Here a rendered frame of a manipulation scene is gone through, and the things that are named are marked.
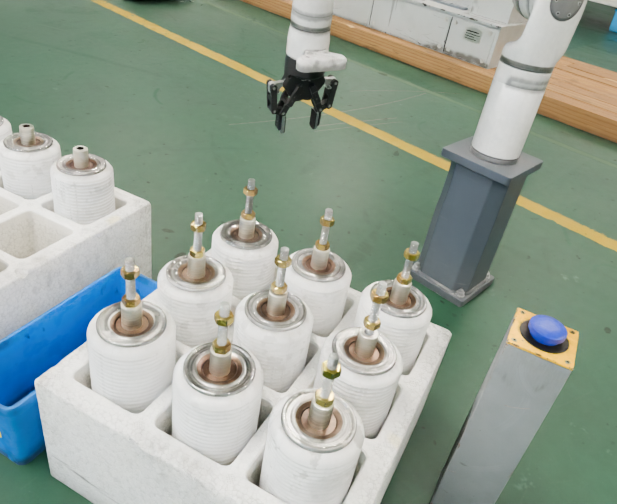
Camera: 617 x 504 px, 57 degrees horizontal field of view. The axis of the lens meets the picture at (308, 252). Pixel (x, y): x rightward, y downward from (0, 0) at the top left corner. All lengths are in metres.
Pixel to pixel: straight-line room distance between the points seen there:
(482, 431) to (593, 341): 0.59
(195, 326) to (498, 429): 0.39
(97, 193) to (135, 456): 0.46
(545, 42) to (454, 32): 1.80
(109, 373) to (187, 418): 0.10
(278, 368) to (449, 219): 0.58
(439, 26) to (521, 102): 1.82
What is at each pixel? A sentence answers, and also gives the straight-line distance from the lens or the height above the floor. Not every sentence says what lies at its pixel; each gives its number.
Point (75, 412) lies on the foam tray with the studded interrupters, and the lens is 0.69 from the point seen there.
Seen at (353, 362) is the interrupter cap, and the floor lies 0.25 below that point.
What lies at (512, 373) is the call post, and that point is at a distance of 0.67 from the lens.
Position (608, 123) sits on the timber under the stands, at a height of 0.06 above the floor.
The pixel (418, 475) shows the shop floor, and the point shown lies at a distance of 0.89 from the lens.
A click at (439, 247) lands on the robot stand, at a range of 1.19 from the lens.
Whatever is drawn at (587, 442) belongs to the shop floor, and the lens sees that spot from 1.07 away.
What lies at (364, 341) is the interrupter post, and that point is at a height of 0.27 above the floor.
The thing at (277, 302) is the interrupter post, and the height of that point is 0.27.
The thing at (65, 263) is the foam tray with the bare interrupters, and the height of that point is 0.16.
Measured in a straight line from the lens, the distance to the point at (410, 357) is 0.77.
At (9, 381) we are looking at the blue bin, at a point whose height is 0.05.
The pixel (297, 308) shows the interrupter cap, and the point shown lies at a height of 0.25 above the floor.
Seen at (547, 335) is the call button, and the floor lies 0.33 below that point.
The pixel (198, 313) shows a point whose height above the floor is 0.23.
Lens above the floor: 0.69
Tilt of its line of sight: 34 degrees down
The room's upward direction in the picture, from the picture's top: 10 degrees clockwise
